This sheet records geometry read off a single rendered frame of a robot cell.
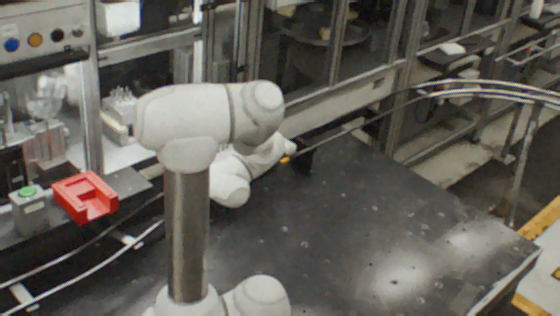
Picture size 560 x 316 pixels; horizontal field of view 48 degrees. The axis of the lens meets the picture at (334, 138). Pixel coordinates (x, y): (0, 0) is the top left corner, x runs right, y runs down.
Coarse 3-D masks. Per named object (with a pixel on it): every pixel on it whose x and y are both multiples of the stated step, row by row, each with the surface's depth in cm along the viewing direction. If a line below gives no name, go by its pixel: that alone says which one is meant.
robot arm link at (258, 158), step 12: (276, 132) 199; (240, 144) 150; (264, 144) 173; (276, 144) 194; (240, 156) 192; (252, 156) 190; (264, 156) 190; (276, 156) 194; (252, 168) 192; (264, 168) 193
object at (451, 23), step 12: (432, 0) 309; (444, 0) 317; (456, 0) 326; (432, 12) 314; (444, 12) 323; (456, 12) 332; (432, 24) 319; (444, 24) 328; (456, 24) 338; (420, 36) 316; (432, 36) 325; (444, 36) 334; (420, 48) 321
